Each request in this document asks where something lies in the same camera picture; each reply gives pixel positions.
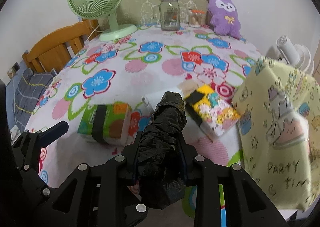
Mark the black plastic bag roll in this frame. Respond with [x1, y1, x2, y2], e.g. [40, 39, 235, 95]
[137, 92, 187, 210]

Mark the green tissue pack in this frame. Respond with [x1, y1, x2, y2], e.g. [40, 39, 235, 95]
[78, 103, 131, 146]

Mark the yellow cartoon tissue pack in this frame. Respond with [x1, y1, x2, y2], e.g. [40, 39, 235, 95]
[184, 85, 240, 141]

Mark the beige cloth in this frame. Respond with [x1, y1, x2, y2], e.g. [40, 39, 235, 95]
[177, 79, 203, 97]

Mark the grey plaid cushion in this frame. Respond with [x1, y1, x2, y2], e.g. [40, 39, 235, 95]
[12, 68, 57, 132]

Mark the yellow patterned storage box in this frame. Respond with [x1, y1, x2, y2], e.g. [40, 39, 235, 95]
[232, 57, 319, 210]

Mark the orange wooden chair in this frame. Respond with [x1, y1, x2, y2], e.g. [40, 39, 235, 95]
[22, 20, 99, 73]

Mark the floral tablecloth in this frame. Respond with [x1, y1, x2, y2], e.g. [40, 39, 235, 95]
[26, 25, 260, 187]

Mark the white standing fan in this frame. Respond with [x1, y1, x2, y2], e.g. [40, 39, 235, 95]
[266, 35, 315, 75]

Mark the small cotton swab jar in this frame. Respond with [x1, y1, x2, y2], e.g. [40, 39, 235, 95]
[188, 9, 205, 28]

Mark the purple plush bunny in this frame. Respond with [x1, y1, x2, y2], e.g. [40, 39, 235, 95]
[207, 0, 241, 39]

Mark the glass jar green lid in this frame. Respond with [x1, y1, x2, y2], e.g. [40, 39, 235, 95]
[159, 0, 180, 31]

